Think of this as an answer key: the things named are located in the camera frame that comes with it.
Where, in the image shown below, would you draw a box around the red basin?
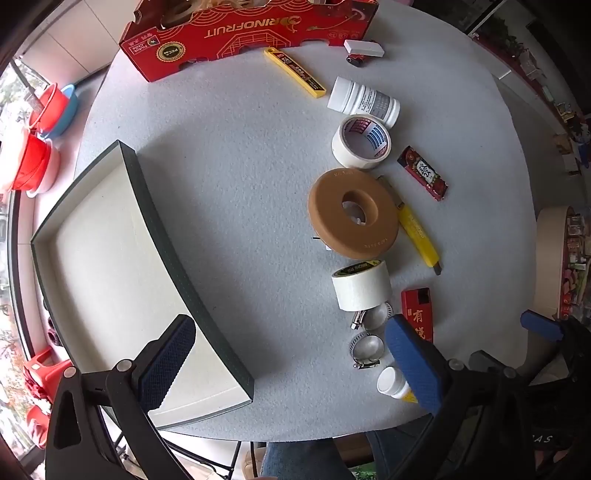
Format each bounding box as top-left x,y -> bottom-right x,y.
29,83 -> 71,134

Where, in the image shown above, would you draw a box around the round wooden shelf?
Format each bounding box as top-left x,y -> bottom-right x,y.
534,205 -> 591,322

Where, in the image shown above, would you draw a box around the small white bottle yellow label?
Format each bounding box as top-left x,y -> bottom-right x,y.
376,366 -> 419,403

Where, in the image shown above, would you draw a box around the person's legs in jeans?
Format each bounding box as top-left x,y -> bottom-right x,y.
262,418 -> 444,480

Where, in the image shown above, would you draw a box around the yellow utility knife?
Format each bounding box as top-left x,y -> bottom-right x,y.
378,175 -> 443,277

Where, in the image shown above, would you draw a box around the red bucket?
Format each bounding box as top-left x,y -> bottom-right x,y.
11,132 -> 51,191

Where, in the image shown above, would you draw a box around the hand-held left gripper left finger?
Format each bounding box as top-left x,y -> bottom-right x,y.
45,314 -> 197,480

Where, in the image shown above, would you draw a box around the small white rectangular block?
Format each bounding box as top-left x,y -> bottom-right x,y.
344,40 -> 385,59

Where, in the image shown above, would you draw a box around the yellow blade case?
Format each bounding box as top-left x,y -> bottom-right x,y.
264,46 -> 327,99

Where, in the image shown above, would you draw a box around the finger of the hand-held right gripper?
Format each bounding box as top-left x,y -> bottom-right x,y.
468,350 -> 507,371
520,310 -> 566,343

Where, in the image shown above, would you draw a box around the metal hose clamp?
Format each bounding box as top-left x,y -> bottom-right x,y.
349,302 -> 394,331
348,333 -> 387,370

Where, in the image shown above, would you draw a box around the blue basin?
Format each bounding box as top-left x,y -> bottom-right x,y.
41,84 -> 81,140

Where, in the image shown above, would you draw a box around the red plastic stool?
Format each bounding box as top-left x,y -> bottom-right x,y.
23,348 -> 70,407

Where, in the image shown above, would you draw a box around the white tape roll yellow core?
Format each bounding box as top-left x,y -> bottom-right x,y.
331,259 -> 393,311

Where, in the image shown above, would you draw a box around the small tan foam ring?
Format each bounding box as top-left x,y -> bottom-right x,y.
159,1 -> 197,27

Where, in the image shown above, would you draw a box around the grey-green shallow tray box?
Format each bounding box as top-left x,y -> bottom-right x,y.
30,141 -> 256,429

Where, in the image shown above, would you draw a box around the red pack white tile print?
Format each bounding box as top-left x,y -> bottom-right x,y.
397,146 -> 450,202

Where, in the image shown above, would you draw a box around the white tape roll red-blue core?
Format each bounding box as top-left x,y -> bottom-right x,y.
331,115 -> 393,172

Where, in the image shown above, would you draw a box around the red cardboard fruit box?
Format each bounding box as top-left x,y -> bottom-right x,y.
119,0 -> 380,83

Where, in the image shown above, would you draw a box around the red pack gold characters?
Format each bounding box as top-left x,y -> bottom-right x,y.
400,287 -> 435,343

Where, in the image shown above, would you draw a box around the large tan foam ring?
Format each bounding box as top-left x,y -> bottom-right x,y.
308,168 -> 400,262

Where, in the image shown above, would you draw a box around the large white bottle grey label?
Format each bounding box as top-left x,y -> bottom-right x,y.
327,76 -> 400,128

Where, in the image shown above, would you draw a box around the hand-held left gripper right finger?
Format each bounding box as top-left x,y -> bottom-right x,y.
385,315 -> 541,480

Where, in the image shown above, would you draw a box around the white basin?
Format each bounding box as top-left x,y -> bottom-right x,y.
23,141 -> 62,199

